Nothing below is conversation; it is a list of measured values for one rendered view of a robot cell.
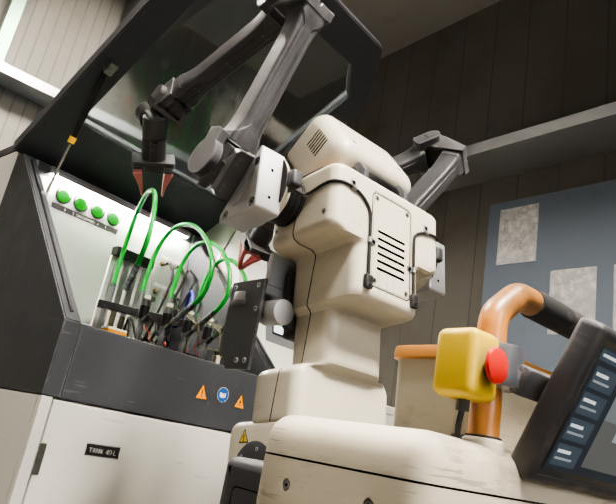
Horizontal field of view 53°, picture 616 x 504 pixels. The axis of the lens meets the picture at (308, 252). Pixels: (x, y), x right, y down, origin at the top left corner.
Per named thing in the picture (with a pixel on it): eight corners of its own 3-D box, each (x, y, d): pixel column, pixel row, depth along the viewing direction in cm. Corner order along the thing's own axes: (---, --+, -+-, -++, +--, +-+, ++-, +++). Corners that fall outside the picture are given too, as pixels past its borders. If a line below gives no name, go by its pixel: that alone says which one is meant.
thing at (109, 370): (60, 398, 127) (82, 323, 132) (49, 396, 130) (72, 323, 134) (264, 438, 170) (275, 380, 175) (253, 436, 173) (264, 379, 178)
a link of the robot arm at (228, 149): (236, 151, 106) (258, 167, 109) (218, 132, 114) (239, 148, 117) (204, 192, 107) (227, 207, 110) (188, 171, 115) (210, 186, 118)
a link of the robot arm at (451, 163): (475, 134, 153) (479, 168, 159) (428, 128, 162) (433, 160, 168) (377, 241, 130) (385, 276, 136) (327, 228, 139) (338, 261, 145)
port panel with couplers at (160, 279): (142, 332, 201) (165, 244, 211) (136, 332, 204) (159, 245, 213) (173, 342, 210) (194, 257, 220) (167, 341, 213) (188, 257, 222)
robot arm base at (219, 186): (239, 148, 98) (295, 178, 105) (223, 132, 105) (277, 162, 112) (211, 195, 100) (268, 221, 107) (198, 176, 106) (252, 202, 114)
